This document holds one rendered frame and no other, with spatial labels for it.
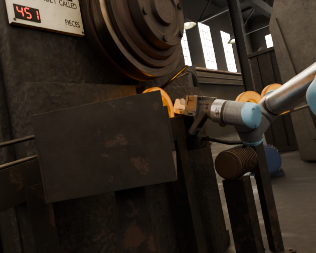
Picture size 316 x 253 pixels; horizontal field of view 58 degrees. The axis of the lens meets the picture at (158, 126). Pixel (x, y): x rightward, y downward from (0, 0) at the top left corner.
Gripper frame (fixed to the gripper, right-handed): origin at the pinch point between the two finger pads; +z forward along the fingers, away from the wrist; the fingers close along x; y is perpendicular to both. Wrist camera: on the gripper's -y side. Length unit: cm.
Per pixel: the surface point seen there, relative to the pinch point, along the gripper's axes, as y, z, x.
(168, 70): 16.8, 0.2, 4.7
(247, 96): 7.5, -19.6, -33.3
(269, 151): -52, 11, -187
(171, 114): -0.9, -3.7, 6.1
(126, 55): 20.3, 1.4, 28.0
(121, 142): 3, -41, 71
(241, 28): 194, 326, -824
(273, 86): 13, -27, -46
